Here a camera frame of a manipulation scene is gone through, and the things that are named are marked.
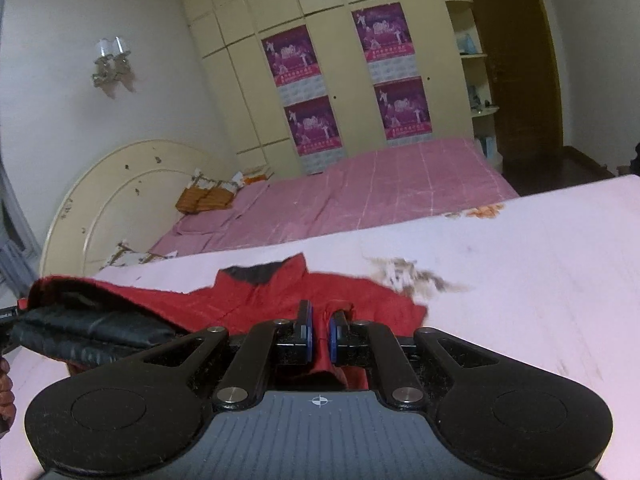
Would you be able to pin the lower left purple calendar poster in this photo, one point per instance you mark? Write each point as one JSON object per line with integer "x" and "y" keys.
{"x": 313, "y": 126}

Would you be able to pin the white floral bed sheet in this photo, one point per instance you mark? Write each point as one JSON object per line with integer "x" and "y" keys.
{"x": 549, "y": 279}

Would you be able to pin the purple calendar poster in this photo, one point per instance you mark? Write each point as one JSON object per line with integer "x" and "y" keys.
{"x": 403, "y": 108}
{"x": 290, "y": 56}
{"x": 313, "y": 126}
{"x": 383, "y": 32}

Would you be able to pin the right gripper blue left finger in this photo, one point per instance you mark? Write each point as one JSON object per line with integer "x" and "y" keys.
{"x": 269, "y": 356}

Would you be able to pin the cream curved headboard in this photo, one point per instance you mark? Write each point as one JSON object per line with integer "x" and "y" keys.
{"x": 127, "y": 196}

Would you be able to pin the red puffer jacket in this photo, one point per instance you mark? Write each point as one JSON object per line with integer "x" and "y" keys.
{"x": 87, "y": 323}

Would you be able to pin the cream wardrobe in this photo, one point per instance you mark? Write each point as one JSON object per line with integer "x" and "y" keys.
{"x": 228, "y": 35}

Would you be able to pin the wall lamp sconce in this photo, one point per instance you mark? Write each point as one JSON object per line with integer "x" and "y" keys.
{"x": 112, "y": 61}

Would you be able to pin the brown wooden door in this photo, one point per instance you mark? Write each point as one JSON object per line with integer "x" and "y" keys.
{"x": 522, "y": 76}

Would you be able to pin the pink checked bed sheet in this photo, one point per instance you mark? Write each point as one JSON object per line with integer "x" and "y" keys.
{"x": 372, "y": 189}

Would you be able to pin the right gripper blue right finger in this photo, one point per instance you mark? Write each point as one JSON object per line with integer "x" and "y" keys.
{"x": 373, "y": 347}

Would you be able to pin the upper left purple calendar poster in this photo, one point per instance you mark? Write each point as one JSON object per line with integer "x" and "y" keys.
{"x": 290, "y": 56}

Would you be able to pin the orange brown folded cloth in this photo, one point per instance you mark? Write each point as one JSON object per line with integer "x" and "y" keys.
{"x": 196, "y": 200}

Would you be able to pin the lower right purple calendar poster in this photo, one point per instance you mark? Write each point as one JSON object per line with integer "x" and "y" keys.
{"x": 403, "y": 108}

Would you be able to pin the cream corner shelf unit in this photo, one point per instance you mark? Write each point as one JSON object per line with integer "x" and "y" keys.
{"x": 474, "y": 59}

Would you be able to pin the upper right purple calendar poster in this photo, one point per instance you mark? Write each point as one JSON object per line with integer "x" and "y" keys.
{"x": 383, "y": 32}

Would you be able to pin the person's left hand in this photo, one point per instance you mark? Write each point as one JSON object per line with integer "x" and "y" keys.
{"x": 7, "y": 398}

